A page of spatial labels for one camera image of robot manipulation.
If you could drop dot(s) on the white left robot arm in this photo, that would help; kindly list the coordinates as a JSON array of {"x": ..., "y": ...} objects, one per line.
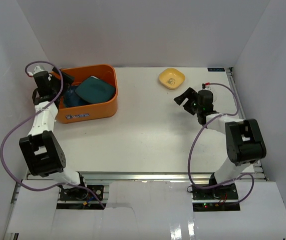
[{"x": 40, "y": 148}]

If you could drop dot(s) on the teal square plate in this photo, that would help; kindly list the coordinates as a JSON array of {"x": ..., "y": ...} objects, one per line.
[{"x": 95, "y": 91}]

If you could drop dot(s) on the clear glass plate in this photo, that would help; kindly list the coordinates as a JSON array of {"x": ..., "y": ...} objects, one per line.
[{"x": 214, "y": 92}]

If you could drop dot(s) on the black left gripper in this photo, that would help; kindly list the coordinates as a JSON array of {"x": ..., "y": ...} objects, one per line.
[{"x": 59, "y": 81}]

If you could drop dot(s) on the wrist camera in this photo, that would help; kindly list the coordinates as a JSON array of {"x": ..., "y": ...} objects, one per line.
[
  {"x": 38, "y": 69},
  {"x": 206, "y": 86}
]

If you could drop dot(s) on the dark blue leaf plate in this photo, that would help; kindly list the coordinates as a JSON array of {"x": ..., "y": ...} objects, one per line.
[{"x": 71, "y": 99}]

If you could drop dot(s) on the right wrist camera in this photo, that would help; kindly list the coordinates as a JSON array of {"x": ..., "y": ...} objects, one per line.
[{"x": 206, "y": 86}]

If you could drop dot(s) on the orange plastic bin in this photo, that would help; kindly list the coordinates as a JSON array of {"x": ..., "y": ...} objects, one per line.
[{"x": 92, "y": 111}]

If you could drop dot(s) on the yellow square bowl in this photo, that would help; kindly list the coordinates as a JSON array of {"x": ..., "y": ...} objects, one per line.
[{"x": 171, "y": 78}]

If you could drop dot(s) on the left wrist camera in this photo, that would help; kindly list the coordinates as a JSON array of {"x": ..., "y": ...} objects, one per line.
[{"x": 38, "y": 69}]

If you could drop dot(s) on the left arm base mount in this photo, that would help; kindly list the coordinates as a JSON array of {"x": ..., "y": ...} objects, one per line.
[{"x": 77, "y": 194}]

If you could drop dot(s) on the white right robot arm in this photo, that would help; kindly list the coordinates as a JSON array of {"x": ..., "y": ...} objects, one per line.
[{"x": 244, "y": 141}]

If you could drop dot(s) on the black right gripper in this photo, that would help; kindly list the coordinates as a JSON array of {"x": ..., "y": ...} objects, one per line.
[{"x": 189, "y": 94}]

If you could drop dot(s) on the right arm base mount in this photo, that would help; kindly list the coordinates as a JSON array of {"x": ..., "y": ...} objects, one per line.
[{"x": 221, "y": 199}]

